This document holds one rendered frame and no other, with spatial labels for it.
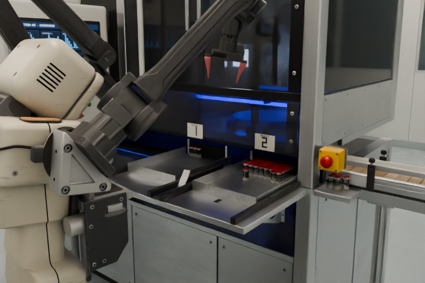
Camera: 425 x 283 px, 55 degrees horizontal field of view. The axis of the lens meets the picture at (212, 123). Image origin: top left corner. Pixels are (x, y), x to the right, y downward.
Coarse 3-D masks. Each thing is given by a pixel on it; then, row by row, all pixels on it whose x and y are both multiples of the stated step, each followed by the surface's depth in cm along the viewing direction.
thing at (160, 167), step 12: (156, 156) 173; (168, 156) 179; (180, 156) 183; (228, 156) 171; (132, 168) 160; (144, 168) 155; (156, 168) 165; (168, 168) 165; (180, 168) 165; (192, 168) 165; (204, 168) 158; (168, 180) 148
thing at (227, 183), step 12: (228, 168) 156; (240, 168) 163; (192, 180) 140; (204, 180) 145; (216, 180) 150; (228, 180) 150; (240, 180) 150; (252, 180) 150; (264, 180) 150; (288, 180) 141; (204, 192) 138; (216, 192) 134; (228, 192) 131; (240, 192) 138; (252, 192) 138; (264, 192) 129; (252, 204) 126
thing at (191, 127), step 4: (188, 124) 173; (192, 124) 171; (196, 124) 170; (200, 124) 169; (188, 128) 173; (192, 128) 172; (200, 128) 169; (188, 132) 173; (192, 132) 172; (200, 132) 169; (192, 136) 172; (196, 136) 171; (200, 136) 170
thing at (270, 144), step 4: (256, 136) 152; (260, 136) 151; (264, 136) 150; (268, 136) 149; (272, 136) 148; (256, 140) 152; (260, 140) 151; (264, 140) 150; (268, 140) 149; (272, 140) 148; (256, 144) 153; (260, 144) 152; (264, 144) 150; (268, 144) 149; (272, 144) 148; (256, 148) 153; (260, 148) 152; (264, 148) 151; (268, 148) 150; (272, 148) 149
